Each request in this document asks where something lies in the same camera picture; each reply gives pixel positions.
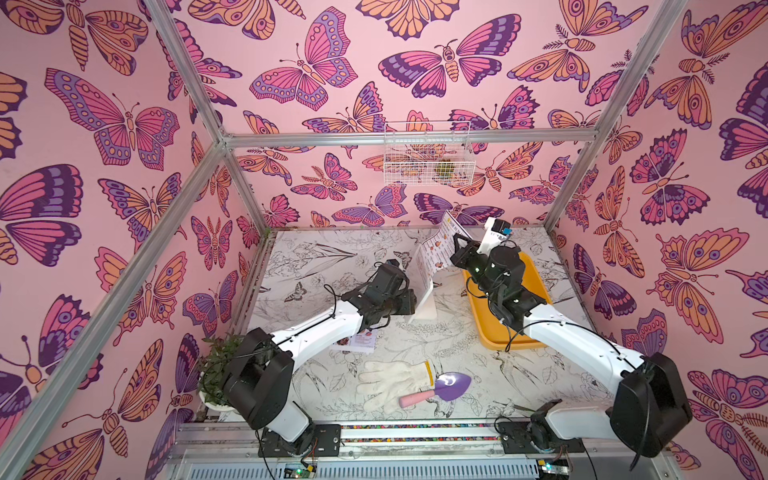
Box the dim sum menu sheet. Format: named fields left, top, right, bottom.
left=417, top=213, right=472, bottom=270

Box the aluminium front rail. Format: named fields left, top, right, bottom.
left=159, top=419, right=685, bottom=479

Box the white work glove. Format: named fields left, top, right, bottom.
left=357, top=361, right=435, bottom=414

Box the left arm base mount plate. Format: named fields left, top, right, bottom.
left=258, top=423, right=341, bottom=458

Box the clear acrylic menu holder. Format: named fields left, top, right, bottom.
left=406, top=250, right=445, bottom=323

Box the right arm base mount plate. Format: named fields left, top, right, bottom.
left=494, top=419, right=586, bottom=455

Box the special menu paper sheet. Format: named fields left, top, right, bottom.
left=334, top=330, right=377, bottom=354

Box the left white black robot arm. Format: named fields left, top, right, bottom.
left=220, top=259, right=417, bottom=453

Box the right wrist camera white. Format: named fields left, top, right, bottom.
left=478, top=217, right=511, bottom=255

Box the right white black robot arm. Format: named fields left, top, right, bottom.
left=450, top=231, right=693, bottom=458

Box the white wire wall basket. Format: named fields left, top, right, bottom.
left=381, top=128, right=476, bottom=188

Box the potted green plant white pot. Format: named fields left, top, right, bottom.
left=198, top=333, right=243, bottom=412

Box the purple pink garden trowel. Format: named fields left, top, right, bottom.
left=399, top=372, right=472, bottom=409

